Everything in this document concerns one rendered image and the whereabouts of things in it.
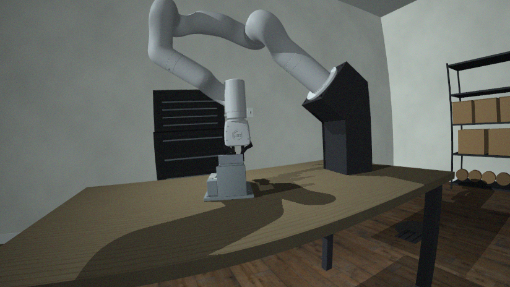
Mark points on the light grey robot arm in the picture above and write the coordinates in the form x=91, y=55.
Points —
x=165, y=22

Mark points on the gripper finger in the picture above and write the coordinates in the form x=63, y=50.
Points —
x=243, y=149
x=232, y=149

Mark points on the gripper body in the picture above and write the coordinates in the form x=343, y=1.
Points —
x=237, y=134

